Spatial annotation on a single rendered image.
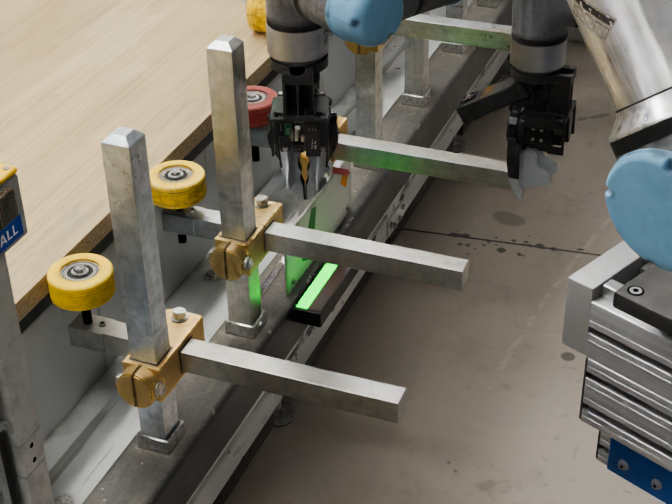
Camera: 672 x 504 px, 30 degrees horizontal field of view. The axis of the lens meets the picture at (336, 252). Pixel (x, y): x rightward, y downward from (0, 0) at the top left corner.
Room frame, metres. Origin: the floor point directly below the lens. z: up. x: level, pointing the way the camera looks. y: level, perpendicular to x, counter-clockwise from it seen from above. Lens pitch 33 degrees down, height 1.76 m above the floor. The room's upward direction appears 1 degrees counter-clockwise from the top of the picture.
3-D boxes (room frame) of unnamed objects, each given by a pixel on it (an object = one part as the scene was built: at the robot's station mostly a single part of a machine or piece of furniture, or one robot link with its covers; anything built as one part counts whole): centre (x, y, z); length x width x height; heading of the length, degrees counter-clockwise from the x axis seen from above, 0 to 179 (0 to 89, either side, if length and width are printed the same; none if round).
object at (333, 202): (1.61, 0.02, 0.75); 0.26 x 0.01 x 0.10; 158
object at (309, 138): (1.40, 0.04, 1.06); 0.09 x 0.08 x 0.12; 178
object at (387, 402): (1.19, 0.13, 0.81); 0.43 x 0.03 x 0.04; 68
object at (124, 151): (1.19, 0.22, 0.90); 0.03 x 0.03 x 0.48; 68
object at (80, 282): (1.27, 0.31, 0.85); 0.08 x 0.08 x 0.11
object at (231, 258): (1.44, 0.12, 0.84); 0.13 x 0.06 x 0.05; 158
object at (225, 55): (1.42, 0.13, 0.90); 0.03 x 0.03 x 0.48; 68
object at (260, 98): (1.73, 0.12, 0.85); 0.08 x 0.08 x 0.11
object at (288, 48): (1.41, 0.04, 1.14); 0.08 x 0.08 x 0.05
